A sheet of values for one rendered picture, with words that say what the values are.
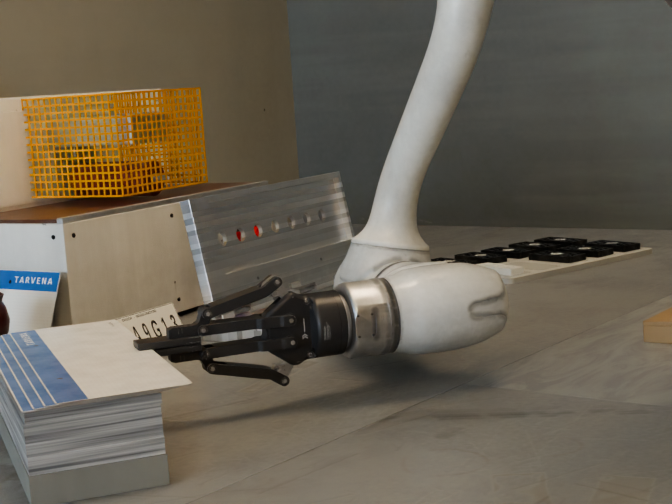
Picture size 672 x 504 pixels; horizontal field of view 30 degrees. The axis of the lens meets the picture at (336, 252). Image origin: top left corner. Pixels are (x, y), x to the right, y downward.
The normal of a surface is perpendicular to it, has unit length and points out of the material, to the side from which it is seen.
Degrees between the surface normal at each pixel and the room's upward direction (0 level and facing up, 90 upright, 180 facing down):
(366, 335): 90
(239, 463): 0
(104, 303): 90
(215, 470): 0
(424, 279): 36
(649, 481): 0
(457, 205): 90
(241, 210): 79
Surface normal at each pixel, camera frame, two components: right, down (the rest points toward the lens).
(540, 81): -0.61, 0.15
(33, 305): -0.55, -0.22
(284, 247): 0.83, -0.18
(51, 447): 0.35, 0.11
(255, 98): 0.79, 0.03
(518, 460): -0.07, -0.99
